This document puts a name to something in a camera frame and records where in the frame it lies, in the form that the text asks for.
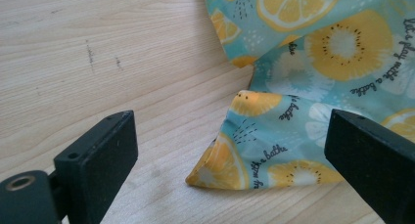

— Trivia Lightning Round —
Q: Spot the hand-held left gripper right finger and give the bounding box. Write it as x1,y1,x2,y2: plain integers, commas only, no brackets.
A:
324,108,415,224

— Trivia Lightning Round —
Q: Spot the fruit print cloth bag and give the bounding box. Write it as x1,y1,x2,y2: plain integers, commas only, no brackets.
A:
185,0,415,191

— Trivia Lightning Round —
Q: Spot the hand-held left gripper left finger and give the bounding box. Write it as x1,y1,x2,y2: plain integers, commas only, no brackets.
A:
53,110,139,224

